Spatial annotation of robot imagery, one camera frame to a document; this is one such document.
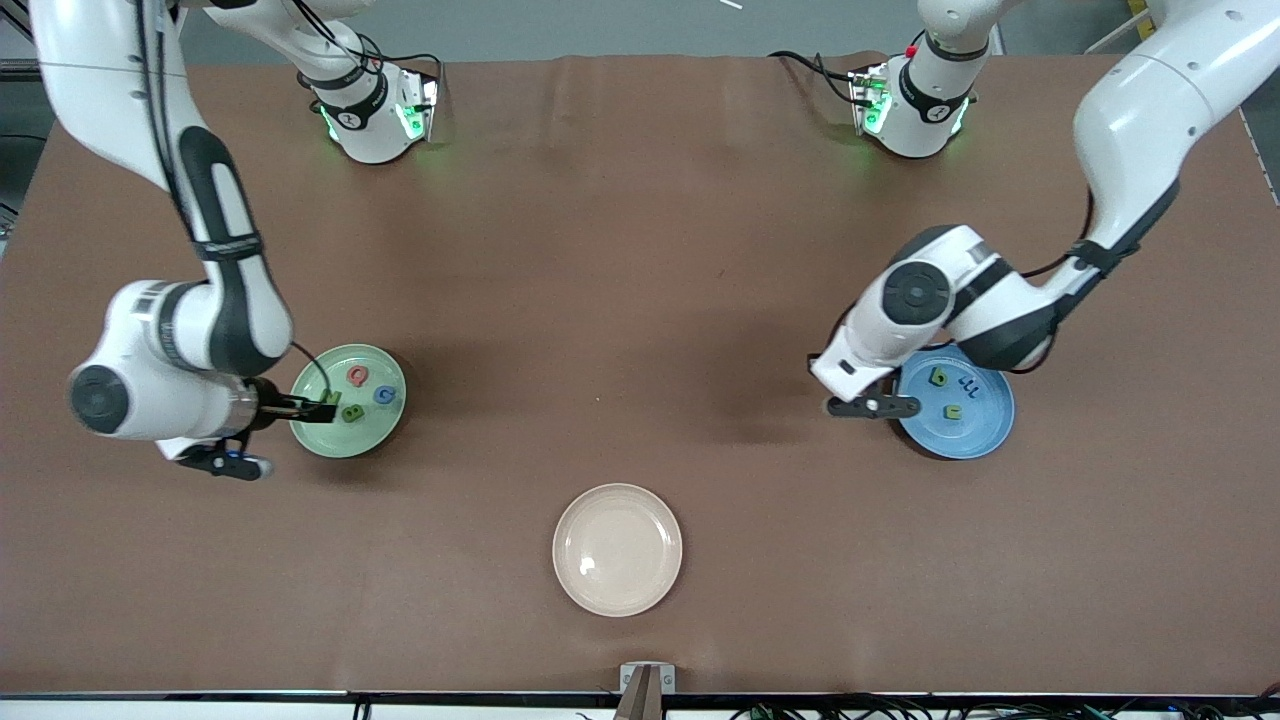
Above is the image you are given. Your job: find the green plate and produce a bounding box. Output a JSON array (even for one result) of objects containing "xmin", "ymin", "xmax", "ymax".
[{"xmin": 289, "ymin": 344, "xmax": 407, "ymax": 460}]

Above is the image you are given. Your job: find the blue plate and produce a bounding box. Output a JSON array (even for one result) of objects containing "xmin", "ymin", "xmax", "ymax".
[{"xmin": 895, "ymin": 343, "xmax": 1016, "ymax": 461}]

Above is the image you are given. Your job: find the brown table mat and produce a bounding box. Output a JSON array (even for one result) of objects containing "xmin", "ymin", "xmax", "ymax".
[{"xmin": 0, "ymin": 52, "xmax": 1280, "ymax": 698}]

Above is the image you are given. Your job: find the beige plate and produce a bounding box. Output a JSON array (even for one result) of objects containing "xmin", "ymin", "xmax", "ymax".
[{"xmin": 552, "ymin": 483, "xmax": 684, "ymax": 618}]

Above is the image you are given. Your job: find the white table rail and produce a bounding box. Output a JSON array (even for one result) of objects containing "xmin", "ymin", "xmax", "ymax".
[{"xmin": 0, "ymin": 699, "xmax": 1280, "ymax": 720}]

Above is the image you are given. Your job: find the black cable tangle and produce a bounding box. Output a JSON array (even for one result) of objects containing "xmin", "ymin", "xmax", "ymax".
[{"xmin": 728, "ymin": 698, "xmax": 1280, "ymax": 720}]

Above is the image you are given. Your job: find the black base cable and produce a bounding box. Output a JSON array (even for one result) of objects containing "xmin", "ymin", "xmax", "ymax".
[
  {"xmin": 335, "ymin": 25, "xmax": 444, "ymax": 86},
  {"xmin": 767, "ymin": 49, "xmax": 863, "ymax": 109}
]

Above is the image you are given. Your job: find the metal bracket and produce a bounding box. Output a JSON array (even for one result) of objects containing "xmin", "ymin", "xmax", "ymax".
[{"xmin": 619, "ymin": 662, "xmax": 677, "ymax": 694}]

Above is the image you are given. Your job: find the tan mounting post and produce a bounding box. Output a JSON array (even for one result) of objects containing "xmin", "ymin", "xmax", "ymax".
[{"xmin": 612, "ymin": 667, "xmax": 666, "ymax": 720}]

